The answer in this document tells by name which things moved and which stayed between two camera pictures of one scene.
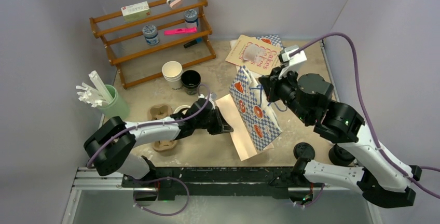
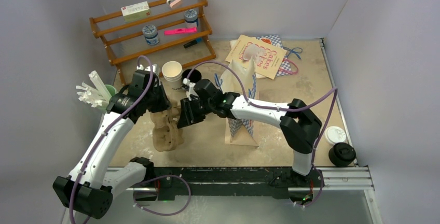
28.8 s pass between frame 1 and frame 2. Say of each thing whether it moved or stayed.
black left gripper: moved
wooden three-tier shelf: stayed
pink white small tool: stayed
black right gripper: moved
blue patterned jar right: stayed
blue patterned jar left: stayed
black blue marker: stayed
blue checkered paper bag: moved
